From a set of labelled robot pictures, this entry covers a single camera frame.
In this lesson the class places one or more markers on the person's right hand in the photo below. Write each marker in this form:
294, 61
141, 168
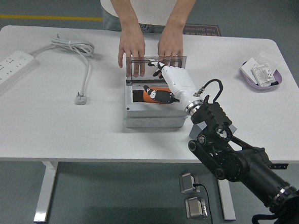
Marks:
132, 45

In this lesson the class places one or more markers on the person's left hand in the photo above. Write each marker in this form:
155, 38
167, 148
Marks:
170, 44

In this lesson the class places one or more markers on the robot right hand white shell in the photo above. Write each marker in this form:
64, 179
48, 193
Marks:
178, 79

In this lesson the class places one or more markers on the transparent hinged box lid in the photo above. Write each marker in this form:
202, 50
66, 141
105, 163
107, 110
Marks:
128, 65

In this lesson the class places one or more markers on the orange cylindrical battery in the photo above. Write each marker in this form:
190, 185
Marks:
147, 98

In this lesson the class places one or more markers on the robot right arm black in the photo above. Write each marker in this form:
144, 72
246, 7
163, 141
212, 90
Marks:
238, 160

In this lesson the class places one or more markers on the person's right forearm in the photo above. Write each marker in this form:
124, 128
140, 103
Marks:
125, 11

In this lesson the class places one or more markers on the person's left forearm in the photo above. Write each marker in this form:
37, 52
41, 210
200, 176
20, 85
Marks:
179, 12

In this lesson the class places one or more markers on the grey plastic junction box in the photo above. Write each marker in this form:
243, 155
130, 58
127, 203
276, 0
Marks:
154, 114

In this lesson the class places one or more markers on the dark floor sign mat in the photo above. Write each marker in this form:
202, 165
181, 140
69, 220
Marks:
205, 30

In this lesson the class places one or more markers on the person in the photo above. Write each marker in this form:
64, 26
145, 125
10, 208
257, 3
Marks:
151, 5

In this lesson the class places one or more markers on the grey block with round hole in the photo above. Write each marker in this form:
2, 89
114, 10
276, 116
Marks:
194, 132

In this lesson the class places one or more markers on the purple plastic tray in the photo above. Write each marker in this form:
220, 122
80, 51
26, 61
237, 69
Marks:
252, 86

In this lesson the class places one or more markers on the small black part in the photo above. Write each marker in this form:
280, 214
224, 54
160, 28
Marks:
274, 83

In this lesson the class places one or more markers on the metal foot pedal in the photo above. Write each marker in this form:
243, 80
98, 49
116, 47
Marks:
187, 182
195, 208

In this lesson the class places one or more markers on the white power strip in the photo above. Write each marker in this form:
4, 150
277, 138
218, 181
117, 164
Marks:
4, 72

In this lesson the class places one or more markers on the black table control panel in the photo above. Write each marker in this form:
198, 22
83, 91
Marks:
279, 166

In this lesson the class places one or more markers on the white table leg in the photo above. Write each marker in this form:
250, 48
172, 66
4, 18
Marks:
45, 192
228, 205

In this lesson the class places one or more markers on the white wall socket panel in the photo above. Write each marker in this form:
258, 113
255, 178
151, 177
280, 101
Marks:
262, 74

